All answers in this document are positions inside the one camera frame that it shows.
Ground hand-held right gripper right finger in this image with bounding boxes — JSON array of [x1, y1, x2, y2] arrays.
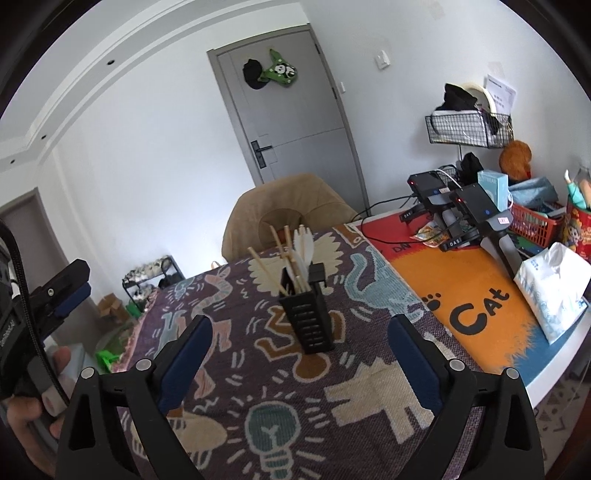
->
[[387, 313, 544, 480]]

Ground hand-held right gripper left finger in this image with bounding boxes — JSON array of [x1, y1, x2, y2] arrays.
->
[[55, 315, 214, 480]]

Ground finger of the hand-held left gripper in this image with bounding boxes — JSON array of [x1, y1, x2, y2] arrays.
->
[[50, 281, 92, 320], [29, 258, 92, 304]]

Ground black utensil holder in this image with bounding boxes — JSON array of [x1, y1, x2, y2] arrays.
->
[[277, 262, 336, 356]]

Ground pile of wooden chopsticks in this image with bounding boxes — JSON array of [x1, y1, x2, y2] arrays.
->
[[247, 224, 313, 296]]

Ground person's left hand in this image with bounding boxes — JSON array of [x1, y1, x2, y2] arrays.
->
[[7, 346, 74, 477]]

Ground cardboard box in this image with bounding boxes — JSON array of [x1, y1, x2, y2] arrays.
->
[[97, 292, 130, 324]]

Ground green bag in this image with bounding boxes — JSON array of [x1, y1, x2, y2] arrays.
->
[[94, 348, 123, 373]]

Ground plain grey side door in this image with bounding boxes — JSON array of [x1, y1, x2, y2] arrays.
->
[[0, 188, 62, 278]]

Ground printed blanket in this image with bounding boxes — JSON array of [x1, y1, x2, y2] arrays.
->
[[108, 224, 486, 480]]

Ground black shoe rack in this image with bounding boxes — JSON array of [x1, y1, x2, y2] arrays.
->
[[122, 255, 187, 301]]

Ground orange desk mat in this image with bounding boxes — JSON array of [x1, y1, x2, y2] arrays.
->
[[357, 209, 591, 385]]

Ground colourful snack packet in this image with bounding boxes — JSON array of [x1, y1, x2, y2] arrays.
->
[[413, 223, 451, 248]]

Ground white tissue pack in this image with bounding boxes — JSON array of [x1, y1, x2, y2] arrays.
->
[[513, 242, 591, 345]]

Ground patterned floor rug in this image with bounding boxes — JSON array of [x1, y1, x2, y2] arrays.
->
[[531, 368, 591, 477]]

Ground black device on stand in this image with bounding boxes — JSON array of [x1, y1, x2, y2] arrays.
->
[[401, 170, 456, 228], [440, 183, 521, 278]]

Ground red plastic basket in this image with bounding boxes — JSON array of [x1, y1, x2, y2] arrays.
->
[[508, 201, 567, 246]]

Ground light blue tissue box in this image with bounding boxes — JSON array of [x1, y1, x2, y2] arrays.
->
[[478, 169, 510, 204]]

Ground beige upholstered chair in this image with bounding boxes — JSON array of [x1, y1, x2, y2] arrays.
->
[[222, 174, 359, 265]]

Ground black pouch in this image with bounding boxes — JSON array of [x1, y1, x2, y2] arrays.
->
[[459, 152, 485, 186]]

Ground red cartoon tin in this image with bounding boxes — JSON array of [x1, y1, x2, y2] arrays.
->
[[565, 198, 591, 264]]

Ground orange plush toy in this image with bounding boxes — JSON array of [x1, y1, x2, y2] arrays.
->
[[499, 140, 532, 181]]

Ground small doll figure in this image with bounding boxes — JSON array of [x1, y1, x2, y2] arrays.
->
[[563, 167, 591, 209]]

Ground black cloth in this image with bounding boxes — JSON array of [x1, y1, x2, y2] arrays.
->
[[434, 83, 479, 112]]

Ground black hat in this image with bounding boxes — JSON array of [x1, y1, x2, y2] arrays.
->
[[242, 58, 269, 90]]

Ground round white tape roll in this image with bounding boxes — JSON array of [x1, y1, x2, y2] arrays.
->
[[462, 82, 498, 114]]

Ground white paper sheet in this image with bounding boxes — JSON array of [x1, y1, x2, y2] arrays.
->
[[484, 73, 517, 116]]

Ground green panda toy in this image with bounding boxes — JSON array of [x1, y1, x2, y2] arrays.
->
[[259, 47, 297, 88]]

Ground black power cable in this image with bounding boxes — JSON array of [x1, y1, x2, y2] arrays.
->
[[353, 196, 417, 223]]

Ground black door handle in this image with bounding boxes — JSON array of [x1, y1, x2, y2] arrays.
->
[[250, 140, 274, 169]]

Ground black wire basket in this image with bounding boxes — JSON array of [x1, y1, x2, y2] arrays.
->
[[425, 110, 515, 150]]

